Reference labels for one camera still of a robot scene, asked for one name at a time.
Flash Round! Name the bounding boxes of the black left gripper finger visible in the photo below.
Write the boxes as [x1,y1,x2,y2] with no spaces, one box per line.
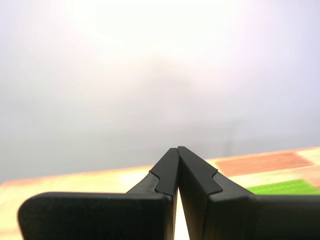
[177,145,320,240]
[17,147,180,240]

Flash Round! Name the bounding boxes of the green studded baseplate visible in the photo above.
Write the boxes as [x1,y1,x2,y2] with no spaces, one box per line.
[246,178,320,196]

